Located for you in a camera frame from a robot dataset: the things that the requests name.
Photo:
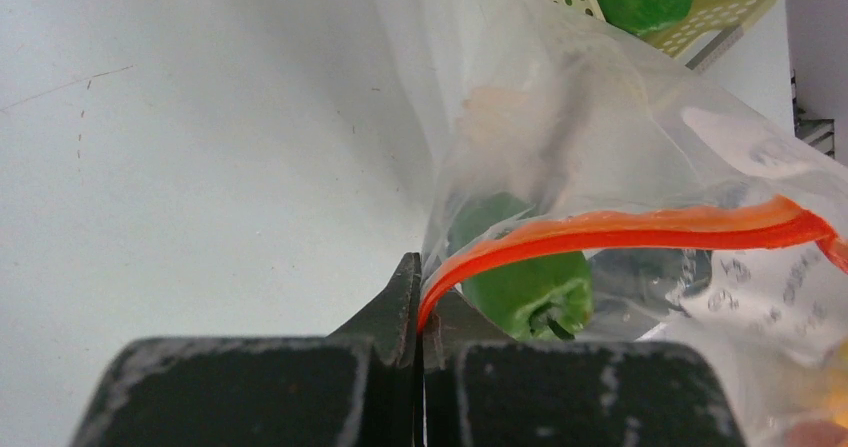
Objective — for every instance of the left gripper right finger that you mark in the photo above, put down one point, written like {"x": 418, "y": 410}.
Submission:
{"x": 483, "y": 388}

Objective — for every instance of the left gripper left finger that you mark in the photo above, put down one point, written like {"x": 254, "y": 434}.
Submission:
{"x": 358, "y": 386}

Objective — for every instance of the green bell pepper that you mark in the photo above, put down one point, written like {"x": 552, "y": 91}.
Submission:
{"x": 544, "y": 298}

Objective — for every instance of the clear zip top bag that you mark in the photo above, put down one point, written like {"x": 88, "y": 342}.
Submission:
{"x": 699, "y": 218}

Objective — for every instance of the white oyster mushroom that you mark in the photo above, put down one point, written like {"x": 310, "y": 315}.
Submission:
{"x": 526, "y": 122}

